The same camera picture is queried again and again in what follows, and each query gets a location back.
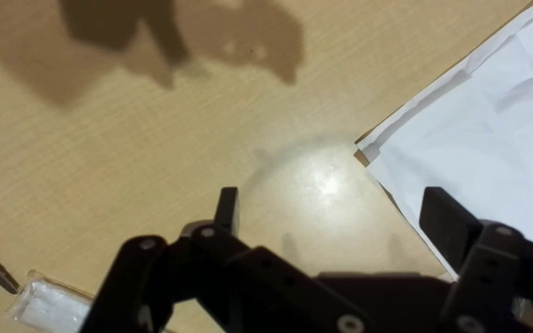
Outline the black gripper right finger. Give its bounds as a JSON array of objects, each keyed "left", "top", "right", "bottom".
[{"left": 419, "top": 185, "right": 533, "bottom": 333}]

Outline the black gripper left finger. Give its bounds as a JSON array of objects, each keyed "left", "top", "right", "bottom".
[{"left": 80, "top": 185, "right": 367, "bottom": 333}]

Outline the white cloth towel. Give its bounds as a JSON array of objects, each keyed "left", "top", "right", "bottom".
[{"left": 354, "top": 0, "right": 533, "bottom": 283}]

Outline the clear plastic packet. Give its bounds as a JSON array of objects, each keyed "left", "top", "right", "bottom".
[{"left": 10, "top": 269, "right": 97, "bottom": 333}]

